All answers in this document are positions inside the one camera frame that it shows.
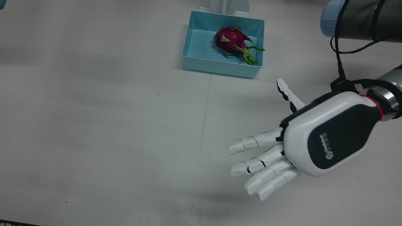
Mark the white mounting base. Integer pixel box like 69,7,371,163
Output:
198,0,250,16

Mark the light blue plastic tray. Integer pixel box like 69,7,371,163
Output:
182,11,265,79

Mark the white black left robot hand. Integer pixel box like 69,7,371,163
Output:
227,78,385,202

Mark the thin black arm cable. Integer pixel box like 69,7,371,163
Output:
370,0,387,43

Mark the red dragon fruit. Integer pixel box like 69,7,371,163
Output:
214,26,266,66

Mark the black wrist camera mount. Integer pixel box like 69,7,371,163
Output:
330,78,402,96

